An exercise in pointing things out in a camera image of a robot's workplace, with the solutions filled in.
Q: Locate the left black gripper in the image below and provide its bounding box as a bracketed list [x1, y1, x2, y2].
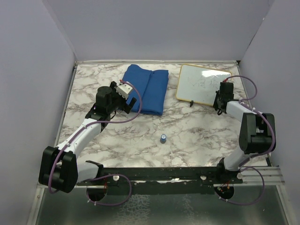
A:
[108, 82, 136, 114]

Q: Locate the blue surgical drape cloth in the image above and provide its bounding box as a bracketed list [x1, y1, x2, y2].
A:
[122, 64, 169, 116]

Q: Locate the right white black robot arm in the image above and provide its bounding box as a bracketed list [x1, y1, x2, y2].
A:
[213, 81, 276, 183]

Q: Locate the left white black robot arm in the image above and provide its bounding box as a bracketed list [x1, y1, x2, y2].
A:
[38, 81, 142, 194]

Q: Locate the small blue cap bottle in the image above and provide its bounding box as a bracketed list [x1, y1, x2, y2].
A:
[160, 134, 167, 144]

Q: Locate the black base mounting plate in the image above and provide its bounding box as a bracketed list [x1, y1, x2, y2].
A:
[77, 167, 242, 195]

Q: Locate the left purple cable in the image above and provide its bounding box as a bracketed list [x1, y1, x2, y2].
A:
[48, 81, 143, 207]

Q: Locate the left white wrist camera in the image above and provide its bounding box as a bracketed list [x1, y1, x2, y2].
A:
[116, 83, 133, 99]

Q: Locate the small whiteboard with wooden frame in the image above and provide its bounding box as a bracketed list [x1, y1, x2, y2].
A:
[176, 64, 232, 106]

